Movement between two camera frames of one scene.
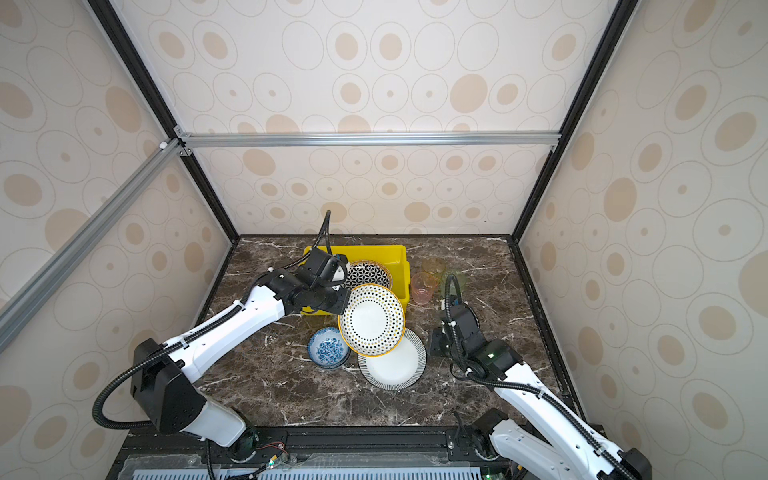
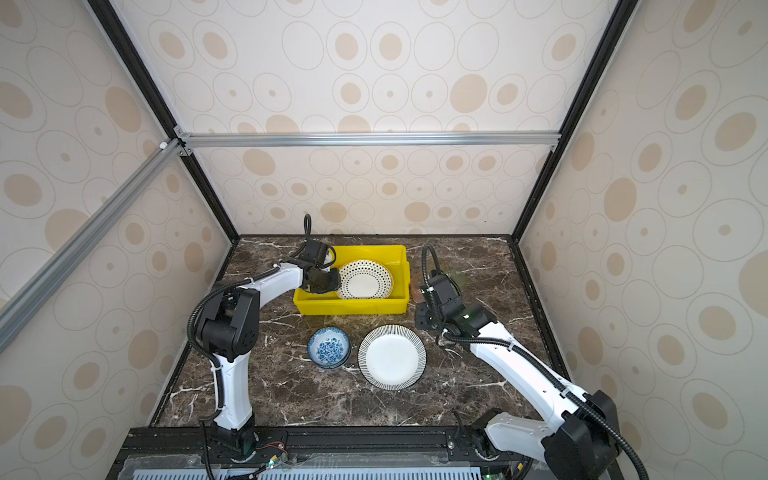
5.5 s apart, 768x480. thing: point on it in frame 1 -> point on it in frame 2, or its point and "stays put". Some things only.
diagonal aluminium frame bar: (30, 294) stays put
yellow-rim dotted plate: (373, 321) -> (364, 280)
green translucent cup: (454, 286) stays put
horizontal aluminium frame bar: (370, 140) stays put
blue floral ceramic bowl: (327, 349) stays put
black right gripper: (437, 335) -> (419, 315)
